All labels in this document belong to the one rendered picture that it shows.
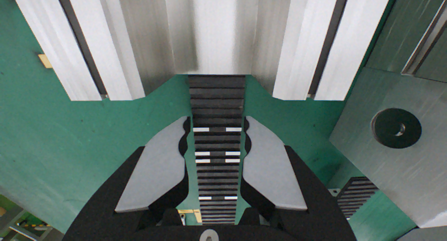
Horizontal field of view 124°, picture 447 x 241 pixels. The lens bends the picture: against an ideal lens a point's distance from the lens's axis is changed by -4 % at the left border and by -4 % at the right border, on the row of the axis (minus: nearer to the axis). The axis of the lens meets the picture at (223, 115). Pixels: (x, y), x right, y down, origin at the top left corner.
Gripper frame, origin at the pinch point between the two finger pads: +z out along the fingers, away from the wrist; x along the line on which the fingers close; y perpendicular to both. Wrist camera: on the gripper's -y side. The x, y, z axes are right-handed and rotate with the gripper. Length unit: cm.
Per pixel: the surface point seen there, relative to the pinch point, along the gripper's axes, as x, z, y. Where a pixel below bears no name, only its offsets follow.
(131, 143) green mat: -10.8, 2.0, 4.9
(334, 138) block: 13.9, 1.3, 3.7
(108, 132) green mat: -13.1, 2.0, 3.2
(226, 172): 1.0, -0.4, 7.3
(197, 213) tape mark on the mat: -4.2, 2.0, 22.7
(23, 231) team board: -253, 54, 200
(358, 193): 19.0, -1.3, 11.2
